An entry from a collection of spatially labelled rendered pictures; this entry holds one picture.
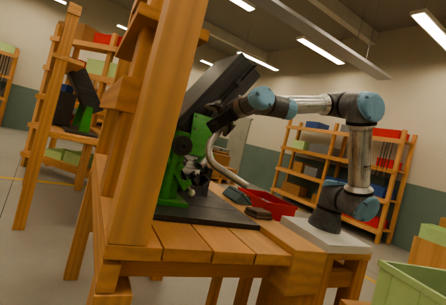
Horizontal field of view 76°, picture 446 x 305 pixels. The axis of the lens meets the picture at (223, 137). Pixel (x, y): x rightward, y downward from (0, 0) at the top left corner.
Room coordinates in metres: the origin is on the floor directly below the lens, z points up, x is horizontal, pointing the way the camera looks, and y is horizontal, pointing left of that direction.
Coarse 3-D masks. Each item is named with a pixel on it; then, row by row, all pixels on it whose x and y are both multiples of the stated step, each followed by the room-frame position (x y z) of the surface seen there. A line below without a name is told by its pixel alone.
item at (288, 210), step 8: (248, 192) 1.63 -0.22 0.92; (256, 192) 1.80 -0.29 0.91; (264, 192) 1.83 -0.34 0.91; (256, 200) 1.56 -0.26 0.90; (264, 200) 1.69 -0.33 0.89; (272, 200) 1.75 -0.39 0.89; (280, 200) 1.69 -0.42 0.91; (264, 208) 1.48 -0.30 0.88; (272, 208) 1.49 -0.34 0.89; (280, 208) 1.51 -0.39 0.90; (288, 208) 1.53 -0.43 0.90; (296, 208) 1.56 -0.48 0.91; (272, 216) 1.50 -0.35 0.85; (280, 216) 1.52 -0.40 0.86
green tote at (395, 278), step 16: (384, 272) 0.78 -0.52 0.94; (400, 272) 0.73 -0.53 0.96; (416, 272) 0.82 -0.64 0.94; (432, 272) 0.84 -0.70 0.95; (384, 288) 0.77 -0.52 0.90; (400, 288) 0.72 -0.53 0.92; (416, 288) 0.68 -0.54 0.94; (432, 288) 0.85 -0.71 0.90; (384, 304) 0.75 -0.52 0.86; (400, 304) 0.72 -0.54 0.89; (416, 304) 0.68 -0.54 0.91; (432, 304) 0.65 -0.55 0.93
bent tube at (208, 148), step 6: (216, 132) 1.17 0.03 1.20; (222, 132) 1.21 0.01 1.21; (210, 138) 1.16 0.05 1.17; (216, 138) 1.17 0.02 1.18; (210, 144) 1.15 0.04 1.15; (210, 150) 1.15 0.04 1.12; (210, 156) 1.15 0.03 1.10; (210, 162) 1.14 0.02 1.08; (216, 162) 1.15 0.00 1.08; (216, 168) 1.15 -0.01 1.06; (222, 168) 1.15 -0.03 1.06; (222, 174) 1.16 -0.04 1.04; (228, 174) 1.15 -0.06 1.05; (234, 174) 1.16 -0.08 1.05; (234, 180) 1.16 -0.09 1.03; (240, 180) 1.16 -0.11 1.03; (246, 186) 1.17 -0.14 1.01
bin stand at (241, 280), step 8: (216, 280) 1.71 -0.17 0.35; (240, 280) 1.48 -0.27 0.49; (248, 280) 1.46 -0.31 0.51; (216, 288) 1.71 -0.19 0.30; (240, 288) 1.47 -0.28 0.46; (248, 288) 1.47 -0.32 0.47; (208, 296) 1.73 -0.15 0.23; (216, 296) 1.72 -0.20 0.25; (240, 296) 1.45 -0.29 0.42; (248, 296) 1.47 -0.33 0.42; (208, 304) 1.71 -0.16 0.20; (240, 304) 1.45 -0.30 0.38
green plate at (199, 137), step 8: (192, 120) 1.39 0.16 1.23; (200, 120) 1.41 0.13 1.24; (208, 120) 1.43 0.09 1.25; (192, 128) 1.38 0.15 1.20; (200, 128) 1.40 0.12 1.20; (192, 136) 1.37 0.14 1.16; (200, 136) 1.39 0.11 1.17; (208, 136) 1.41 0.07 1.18; (192, 144) 1.37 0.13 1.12; (200, 144) 1.39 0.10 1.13; (192, 152) 1.36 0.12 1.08; (200, 152) 1.38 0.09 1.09
